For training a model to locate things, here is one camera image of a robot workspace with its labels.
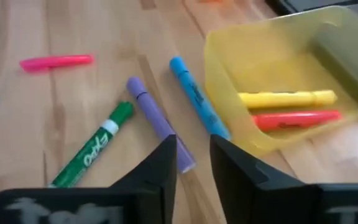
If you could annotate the yellow chunky highlighter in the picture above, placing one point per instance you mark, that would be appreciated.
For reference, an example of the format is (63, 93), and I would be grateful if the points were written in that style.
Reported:
(287, 99)

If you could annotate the yellow translucent plastic bin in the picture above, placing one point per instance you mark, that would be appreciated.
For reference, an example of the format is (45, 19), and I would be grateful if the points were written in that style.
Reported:
(222, 77)

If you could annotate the purple chunky highlighter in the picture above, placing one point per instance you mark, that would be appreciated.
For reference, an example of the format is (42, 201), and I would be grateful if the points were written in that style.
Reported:
(154, 115)

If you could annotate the orange chunky highlighter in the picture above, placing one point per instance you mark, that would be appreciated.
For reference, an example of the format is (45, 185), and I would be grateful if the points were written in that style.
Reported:
(297, 119)

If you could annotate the pink slim highlighter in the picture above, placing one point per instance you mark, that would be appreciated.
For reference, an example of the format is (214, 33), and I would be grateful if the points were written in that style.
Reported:
(57, 61)

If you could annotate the blue chunky highlighter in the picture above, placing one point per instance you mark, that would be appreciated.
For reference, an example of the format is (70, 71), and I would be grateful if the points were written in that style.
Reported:
(197, 96)

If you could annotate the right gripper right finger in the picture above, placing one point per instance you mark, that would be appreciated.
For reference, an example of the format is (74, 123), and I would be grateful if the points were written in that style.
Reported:
(253, 199)

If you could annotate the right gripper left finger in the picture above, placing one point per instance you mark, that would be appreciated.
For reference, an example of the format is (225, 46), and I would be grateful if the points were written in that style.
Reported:
(154, 193)

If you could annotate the green dry erase marker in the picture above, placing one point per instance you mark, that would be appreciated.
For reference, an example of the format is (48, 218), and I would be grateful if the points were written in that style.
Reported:
(89, 149)

